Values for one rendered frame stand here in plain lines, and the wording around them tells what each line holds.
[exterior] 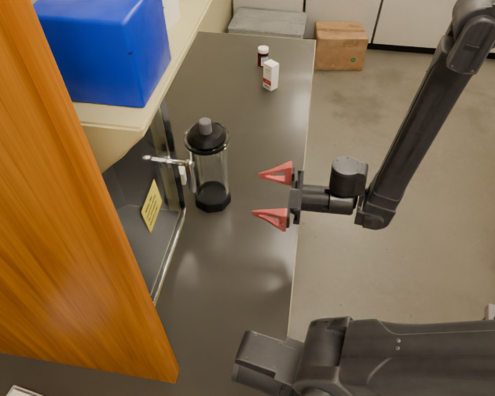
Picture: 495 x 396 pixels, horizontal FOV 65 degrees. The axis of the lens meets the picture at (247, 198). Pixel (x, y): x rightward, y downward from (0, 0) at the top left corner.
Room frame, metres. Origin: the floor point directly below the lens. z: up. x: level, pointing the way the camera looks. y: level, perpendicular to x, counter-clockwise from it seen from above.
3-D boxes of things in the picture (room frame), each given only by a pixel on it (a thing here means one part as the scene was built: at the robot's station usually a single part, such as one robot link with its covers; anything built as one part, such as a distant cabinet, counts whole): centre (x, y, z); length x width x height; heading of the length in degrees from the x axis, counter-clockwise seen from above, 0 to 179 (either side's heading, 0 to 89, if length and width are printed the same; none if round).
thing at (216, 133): (0.70, 0.10, 1.18); 0.09 x 0.09 x 0.07
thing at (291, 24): (3.16, -0.17, 0.17); 0.60 x 0.42 x 0.33; 79
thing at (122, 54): (0.39, 0.15, 1.56); 0.10 x 0.10 x 0.09; 81
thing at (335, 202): (0.53, -0.19, 1.14); 0.07 x 0.06 x 0.07; 81
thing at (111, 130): (0.47, 0.13, 1.46); 0.32 x 0.11 x 0.10; 171
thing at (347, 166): (0.52, -0.22, 1.18); 0.12 x 0.09 x 0.11; 71
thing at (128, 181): (0.47, 0.18, 1.19); 0.30 x 0.01 x 0.40; 170
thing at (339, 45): (3.10, -0.76, 0.14); 0.41 x 0.33 x 0.29; 87
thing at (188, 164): (0.58, 0.14, 1.17); 0.05 x 0.03 x 0.10; 80
